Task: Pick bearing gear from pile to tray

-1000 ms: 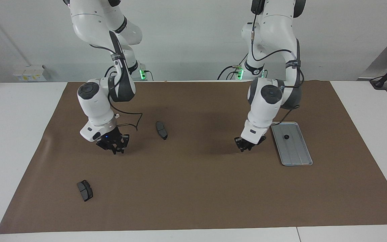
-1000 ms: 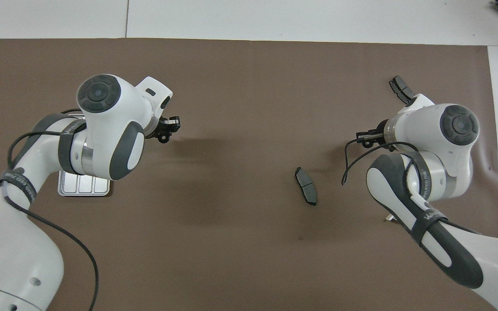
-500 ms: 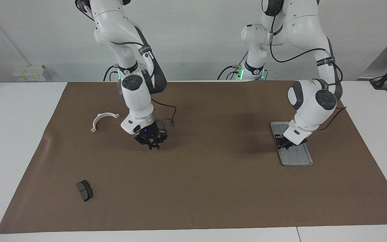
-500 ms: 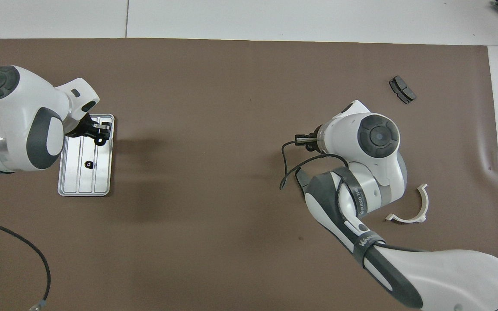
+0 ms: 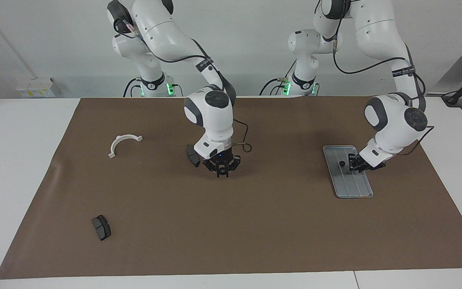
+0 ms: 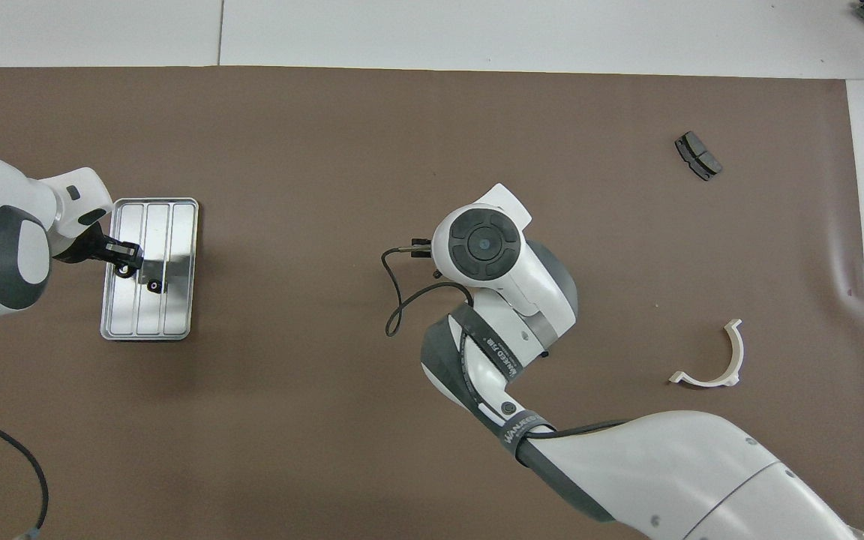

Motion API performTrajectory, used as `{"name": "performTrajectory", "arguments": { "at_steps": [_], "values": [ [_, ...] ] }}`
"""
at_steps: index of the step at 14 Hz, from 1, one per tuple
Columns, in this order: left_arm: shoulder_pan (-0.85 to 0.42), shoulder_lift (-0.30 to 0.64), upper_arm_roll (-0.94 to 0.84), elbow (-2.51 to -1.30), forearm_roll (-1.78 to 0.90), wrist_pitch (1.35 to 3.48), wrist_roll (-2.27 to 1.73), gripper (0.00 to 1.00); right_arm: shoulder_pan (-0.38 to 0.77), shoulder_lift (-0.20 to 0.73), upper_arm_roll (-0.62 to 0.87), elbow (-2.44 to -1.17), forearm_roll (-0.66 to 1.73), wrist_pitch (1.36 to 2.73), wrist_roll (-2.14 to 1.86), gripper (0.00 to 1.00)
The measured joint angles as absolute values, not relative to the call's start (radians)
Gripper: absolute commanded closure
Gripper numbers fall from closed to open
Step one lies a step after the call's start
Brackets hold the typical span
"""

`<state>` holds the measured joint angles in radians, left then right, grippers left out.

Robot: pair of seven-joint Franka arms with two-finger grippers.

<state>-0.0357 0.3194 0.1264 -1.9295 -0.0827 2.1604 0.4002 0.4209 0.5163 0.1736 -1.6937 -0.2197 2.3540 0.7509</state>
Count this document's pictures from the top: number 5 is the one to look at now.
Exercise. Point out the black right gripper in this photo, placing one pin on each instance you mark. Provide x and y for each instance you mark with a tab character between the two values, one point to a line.
223	154

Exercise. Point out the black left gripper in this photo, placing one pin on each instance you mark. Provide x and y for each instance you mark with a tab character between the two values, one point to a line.
369	163

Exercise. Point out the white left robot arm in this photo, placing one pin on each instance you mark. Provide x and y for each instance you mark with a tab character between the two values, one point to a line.
395	128

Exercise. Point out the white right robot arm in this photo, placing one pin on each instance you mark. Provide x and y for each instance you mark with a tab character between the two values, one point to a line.
211	120

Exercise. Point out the silver metal tray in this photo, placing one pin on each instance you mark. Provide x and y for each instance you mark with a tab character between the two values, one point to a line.
353	186

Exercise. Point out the long dark brake pad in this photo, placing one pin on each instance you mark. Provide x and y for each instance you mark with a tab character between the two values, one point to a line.
190	152

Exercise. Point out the brown table mat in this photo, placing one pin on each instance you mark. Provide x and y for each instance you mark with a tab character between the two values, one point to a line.
235	224

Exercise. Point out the short dark brake pad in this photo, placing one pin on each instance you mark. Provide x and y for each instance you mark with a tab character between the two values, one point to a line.
101	228

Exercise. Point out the white curved plastic bracket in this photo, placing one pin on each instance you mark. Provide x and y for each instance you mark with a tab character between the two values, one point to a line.
113	147

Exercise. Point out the white wall socket box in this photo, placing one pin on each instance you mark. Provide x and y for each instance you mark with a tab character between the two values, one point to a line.
34	88

